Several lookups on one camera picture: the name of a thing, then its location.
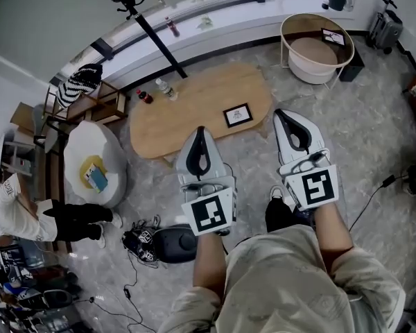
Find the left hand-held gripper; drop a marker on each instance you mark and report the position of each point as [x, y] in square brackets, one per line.
[209, 217]

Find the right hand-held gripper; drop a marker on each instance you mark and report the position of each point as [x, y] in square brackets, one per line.
[315, 186]

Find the black framed picture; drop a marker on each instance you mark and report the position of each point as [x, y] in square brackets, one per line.
[238, 115]

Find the person's right forearm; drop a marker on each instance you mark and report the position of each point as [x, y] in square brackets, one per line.
[333, 238]

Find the person's left forearm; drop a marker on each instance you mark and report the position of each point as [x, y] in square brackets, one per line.
[209, 262]

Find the wooden coffee table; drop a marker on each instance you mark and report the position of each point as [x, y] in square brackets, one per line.
[194, 109]

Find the person's left white shoe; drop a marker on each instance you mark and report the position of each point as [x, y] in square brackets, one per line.
[276, 192]

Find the person's black trousers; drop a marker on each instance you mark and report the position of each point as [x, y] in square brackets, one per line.
[277, 217]

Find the round beige pouf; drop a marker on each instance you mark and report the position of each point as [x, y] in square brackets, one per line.
[312, 61]

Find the clear water bottle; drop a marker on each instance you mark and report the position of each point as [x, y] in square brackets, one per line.
[166, 89]

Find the dark grey floor pod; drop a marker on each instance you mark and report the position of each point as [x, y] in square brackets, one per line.
[177, 245]

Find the dark cola bottle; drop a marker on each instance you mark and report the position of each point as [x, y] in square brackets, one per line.
[146, 98]

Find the white egg-shaped pouf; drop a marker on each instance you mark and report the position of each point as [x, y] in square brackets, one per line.
[107, 144]

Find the wooden armchair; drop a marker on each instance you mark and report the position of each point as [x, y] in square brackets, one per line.
[120, 104]

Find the blue book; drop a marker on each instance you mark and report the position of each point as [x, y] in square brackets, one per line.
[100, 180]

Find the white yellow book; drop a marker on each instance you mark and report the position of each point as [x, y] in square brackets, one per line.
[88, 170]

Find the round beige side table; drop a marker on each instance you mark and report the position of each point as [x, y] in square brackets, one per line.
[308, 26]

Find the black coat rack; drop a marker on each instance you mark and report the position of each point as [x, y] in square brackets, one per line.
[163, 47]

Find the long white window ledge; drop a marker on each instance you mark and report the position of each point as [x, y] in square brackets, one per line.
[229, 30]

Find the red drink bottle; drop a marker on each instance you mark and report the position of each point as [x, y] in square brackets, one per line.
[173, 28]

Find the silver scooter suitcase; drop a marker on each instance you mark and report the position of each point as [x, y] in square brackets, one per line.
[385, 30]

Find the person's beige shirt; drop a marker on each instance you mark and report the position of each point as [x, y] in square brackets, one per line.
[281, 283]

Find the small green plant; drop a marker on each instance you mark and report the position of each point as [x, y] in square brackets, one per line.
[205, 22]

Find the white shelf unit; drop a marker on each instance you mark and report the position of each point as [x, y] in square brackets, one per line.
[17, 144]

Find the brown cardboard box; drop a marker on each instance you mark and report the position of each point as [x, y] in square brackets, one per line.
[22, 116]

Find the grey black spare device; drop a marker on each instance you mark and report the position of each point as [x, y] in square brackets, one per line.
[45, 298]

